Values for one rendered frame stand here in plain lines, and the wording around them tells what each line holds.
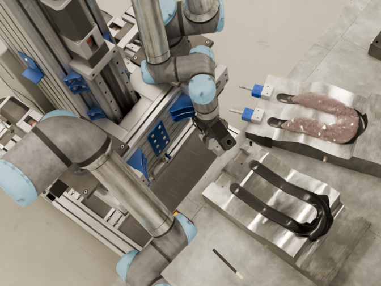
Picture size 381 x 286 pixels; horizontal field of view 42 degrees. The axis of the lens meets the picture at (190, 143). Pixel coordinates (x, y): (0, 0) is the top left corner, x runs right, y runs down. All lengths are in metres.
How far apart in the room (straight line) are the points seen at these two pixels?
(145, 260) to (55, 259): 1.55
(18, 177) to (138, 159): 0.77
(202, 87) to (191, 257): 0.63
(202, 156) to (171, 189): 0.23
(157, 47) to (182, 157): 1.17
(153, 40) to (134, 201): 0.48
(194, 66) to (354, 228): 0.73
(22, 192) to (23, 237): 1.80
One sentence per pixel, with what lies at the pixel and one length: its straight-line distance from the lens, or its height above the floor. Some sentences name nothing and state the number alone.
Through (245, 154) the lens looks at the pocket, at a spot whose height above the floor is 0.86.
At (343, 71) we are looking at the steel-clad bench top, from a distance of 2.04.
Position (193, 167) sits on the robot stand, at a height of 0.21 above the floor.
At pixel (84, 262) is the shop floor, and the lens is 2.71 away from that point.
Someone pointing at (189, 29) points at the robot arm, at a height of 1.21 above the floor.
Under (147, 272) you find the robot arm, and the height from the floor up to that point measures 1.28.
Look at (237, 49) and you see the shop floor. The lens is 3.09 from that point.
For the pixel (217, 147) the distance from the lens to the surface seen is 1.69.
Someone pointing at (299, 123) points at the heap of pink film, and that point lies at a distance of 1.79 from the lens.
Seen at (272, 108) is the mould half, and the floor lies 0.86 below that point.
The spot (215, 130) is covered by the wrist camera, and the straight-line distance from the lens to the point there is 1.55.
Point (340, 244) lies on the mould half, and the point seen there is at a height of 0.86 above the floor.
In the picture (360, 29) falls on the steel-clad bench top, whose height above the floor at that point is 0.80.
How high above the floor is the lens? 2.48
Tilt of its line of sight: 63 degrees down
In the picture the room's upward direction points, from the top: 19 degrees counter-clockwise
